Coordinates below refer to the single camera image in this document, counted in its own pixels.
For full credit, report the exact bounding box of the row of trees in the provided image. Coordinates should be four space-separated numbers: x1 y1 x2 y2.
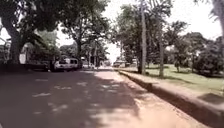
166 20 224 77

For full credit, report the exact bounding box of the dark low wall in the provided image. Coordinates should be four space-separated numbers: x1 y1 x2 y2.
0 62 54 74

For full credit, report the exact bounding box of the grass verge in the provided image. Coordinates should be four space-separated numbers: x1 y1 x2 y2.
120 63 224 104

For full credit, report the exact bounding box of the reddish dirt road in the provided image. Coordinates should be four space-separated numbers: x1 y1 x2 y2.
0 67 212 128

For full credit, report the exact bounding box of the concrete kerb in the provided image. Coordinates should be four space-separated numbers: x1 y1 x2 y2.
113 68 224 128

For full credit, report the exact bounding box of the large dark tree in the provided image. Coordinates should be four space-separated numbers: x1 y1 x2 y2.
0 0 68 66
59 0 113 68

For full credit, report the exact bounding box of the white van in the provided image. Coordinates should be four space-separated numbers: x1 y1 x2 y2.
53 57 80 72

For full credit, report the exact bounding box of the tall pale tree trunk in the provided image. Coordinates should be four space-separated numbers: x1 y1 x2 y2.
146 0 174 79
139 0 148 76

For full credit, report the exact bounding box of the white car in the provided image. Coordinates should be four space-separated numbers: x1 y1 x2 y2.
82 63 96 70

